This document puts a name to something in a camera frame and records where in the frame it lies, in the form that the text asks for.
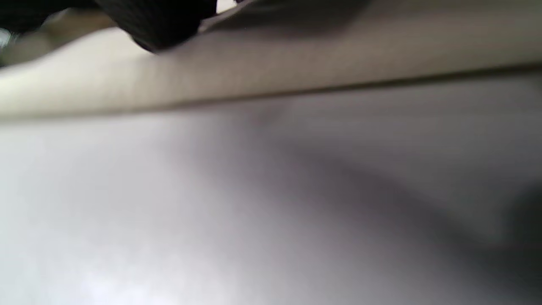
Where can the person's right hand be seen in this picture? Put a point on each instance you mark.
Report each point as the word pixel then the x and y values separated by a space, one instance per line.
pixel 161 21

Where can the cream canvas bag red flowers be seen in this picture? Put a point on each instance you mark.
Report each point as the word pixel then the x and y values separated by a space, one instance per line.
pixel 296 63

